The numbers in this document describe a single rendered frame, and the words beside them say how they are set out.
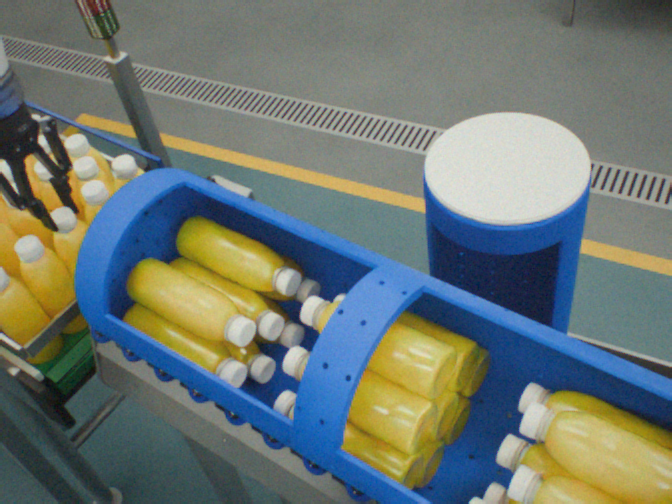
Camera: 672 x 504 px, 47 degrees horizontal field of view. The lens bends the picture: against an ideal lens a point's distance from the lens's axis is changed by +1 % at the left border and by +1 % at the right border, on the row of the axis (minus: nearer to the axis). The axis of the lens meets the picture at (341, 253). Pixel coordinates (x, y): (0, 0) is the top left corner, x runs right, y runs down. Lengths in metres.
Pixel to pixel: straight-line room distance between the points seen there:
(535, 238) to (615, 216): 1.45
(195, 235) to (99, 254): 0.15
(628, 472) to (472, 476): 0.29
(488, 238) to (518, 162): 0.15
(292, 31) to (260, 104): 0.54
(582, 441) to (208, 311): 0.51
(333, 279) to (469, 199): 0.27
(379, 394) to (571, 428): 0.23
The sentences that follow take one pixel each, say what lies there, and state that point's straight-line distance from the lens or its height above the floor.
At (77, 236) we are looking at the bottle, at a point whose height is 1.07.
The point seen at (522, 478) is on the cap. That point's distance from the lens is 0.91.
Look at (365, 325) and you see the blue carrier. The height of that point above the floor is 1.23.
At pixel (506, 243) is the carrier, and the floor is 0.99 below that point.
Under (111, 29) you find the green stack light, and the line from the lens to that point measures 1.64.
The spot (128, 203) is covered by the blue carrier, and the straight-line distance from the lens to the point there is 1.13.
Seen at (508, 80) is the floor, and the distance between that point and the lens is 3.28.
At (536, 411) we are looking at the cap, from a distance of 0.90.
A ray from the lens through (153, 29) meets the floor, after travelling 4.00.
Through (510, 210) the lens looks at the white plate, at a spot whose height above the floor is 1.04.
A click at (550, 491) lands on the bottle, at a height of 1.14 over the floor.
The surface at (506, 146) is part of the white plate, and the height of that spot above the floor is 1.04.
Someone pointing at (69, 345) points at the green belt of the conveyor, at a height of 0.90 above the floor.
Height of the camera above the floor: 1.95
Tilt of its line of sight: 48 degrees down
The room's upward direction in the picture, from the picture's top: 11 degrees counter-clockwise
